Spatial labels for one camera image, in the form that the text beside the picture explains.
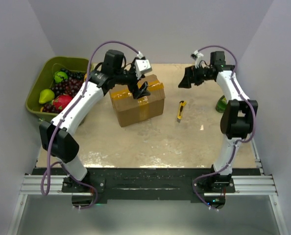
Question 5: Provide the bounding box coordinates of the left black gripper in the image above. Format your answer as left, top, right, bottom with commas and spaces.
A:
114, 64, 151, 98

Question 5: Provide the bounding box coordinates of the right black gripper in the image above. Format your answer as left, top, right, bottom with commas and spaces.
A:
178, 63, 213, 89

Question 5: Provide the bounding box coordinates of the yellow utility knife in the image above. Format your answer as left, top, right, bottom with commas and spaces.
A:
177, 100, 187, 122

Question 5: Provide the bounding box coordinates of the taped cardboard express box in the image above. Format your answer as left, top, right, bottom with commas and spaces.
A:
109, 74, 166, 127

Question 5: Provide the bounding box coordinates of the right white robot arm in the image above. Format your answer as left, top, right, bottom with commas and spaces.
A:
178, 48, 258, 192

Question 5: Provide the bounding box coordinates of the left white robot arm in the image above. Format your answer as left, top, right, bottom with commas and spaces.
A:
39, 49, 152, 192

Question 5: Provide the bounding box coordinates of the green glass bottle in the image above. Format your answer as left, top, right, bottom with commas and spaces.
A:
215, 95, 228, 113

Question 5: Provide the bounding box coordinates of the dark purple grape bunch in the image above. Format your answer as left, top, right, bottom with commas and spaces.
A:
51, 79, 84, 98

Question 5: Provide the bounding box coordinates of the black grape bunch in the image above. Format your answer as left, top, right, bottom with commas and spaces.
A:
60, 68, 85, 80

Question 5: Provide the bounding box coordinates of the red dragon fruit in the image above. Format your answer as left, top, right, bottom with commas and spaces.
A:
52, 94, 73, 111

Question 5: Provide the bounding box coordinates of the green apple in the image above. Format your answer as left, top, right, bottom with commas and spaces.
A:
53, 71, 69, 84

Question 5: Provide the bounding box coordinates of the green pear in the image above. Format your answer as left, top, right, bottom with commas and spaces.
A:
39, 89, 55, 104

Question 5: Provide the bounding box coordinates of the small red grape bunch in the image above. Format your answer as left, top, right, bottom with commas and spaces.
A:
40, 103, 60, 114

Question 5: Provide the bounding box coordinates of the olive green plastic basket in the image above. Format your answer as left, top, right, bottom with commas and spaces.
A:
25, 56, 89, 122

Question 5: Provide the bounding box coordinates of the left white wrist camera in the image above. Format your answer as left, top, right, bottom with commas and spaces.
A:
133, 51, 152, 80

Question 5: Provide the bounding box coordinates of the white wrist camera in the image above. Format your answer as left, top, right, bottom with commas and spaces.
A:
190, 50, 204, 68
133, 51, 152, 80

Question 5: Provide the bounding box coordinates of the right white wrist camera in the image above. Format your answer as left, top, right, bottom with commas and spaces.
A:
190, 50, 204, 68

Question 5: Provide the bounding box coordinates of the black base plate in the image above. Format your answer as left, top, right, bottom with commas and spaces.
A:
61, 167, 236, 211

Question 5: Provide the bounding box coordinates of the aluminium rail frame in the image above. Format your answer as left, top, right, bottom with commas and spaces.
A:
7, 65, 290, 235

